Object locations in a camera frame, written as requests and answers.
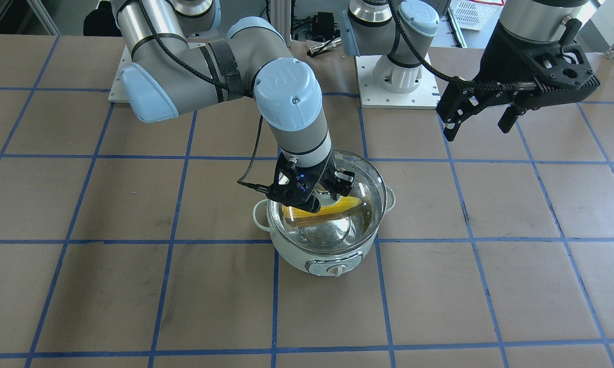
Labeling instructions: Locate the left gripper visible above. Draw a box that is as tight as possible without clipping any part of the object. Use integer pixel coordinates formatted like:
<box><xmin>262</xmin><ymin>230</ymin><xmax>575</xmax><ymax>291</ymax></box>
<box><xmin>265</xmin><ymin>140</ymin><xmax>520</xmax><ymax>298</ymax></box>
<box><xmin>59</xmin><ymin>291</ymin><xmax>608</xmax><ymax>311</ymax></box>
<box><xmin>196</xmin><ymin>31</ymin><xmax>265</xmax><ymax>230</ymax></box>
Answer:
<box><xmin>436</xmin><ymin>20</ymin><xmax>600</xmax><ymax>142</ymax></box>

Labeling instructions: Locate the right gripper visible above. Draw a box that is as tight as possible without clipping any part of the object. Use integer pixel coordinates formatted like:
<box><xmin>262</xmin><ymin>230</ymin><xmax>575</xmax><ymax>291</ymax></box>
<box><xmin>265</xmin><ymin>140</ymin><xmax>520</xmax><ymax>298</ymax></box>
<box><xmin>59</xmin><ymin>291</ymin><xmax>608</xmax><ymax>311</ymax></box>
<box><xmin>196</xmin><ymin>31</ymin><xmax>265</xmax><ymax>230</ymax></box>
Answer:
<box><xmin>265</xmin><ymin>153</ymin><xmax>355</xmax><ymax>213</ymax></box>

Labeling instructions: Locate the yellow corn cob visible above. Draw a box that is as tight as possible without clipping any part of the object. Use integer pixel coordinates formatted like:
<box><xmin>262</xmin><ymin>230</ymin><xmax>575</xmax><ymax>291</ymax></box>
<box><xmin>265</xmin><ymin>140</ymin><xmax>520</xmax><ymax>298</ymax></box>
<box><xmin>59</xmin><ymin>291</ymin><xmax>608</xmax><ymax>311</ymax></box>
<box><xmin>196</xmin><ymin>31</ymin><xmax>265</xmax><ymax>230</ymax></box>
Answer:
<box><xmin>280</xmin><ymin>196</ymin><xmax>362</xmax><ymax>220</ymax></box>

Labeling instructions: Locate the glass pot lid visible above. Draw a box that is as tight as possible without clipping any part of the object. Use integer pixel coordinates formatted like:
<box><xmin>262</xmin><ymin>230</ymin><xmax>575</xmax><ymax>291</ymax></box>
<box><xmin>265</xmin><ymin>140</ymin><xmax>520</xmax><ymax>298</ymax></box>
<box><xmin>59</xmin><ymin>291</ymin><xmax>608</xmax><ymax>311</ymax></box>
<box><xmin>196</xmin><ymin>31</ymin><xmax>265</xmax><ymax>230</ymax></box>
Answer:
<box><xmin>266</xmin><ymin>150</ymin><xmax>387</xmax><ymax>256</ymax></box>

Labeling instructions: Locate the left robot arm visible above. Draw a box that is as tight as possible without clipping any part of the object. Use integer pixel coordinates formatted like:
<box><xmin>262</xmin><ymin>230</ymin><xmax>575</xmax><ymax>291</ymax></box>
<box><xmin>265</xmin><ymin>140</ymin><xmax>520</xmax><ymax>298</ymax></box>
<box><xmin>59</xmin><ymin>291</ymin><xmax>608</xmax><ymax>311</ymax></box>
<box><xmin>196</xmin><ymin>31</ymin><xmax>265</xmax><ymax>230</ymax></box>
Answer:
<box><xmin>341</xmin><ymin>1</ymin><xmax>600</xmax><ymax>142</ymax></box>

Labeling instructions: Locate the pale green cooking pot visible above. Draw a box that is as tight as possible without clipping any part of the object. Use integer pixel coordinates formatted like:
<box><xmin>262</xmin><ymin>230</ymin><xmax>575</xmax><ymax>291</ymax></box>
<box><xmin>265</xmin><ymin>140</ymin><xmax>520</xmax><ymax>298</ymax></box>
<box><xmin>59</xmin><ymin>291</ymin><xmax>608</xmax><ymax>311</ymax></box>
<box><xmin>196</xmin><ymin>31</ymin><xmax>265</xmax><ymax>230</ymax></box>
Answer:
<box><xmin>252</xmin><ymin>166</ymin><xmax>396</xmax><ymax>277</ymax></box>

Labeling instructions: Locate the brown paper table cover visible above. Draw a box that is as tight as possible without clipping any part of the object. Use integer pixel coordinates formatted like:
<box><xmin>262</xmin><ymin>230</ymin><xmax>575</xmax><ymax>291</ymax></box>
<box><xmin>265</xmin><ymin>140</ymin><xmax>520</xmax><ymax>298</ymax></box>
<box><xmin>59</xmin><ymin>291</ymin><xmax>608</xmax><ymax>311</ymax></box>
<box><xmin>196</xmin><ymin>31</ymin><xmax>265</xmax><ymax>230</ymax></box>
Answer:
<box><xmin>0</xmin><ymin>35</ymin><xmax>614</xmax><ymax>367</ymax></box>

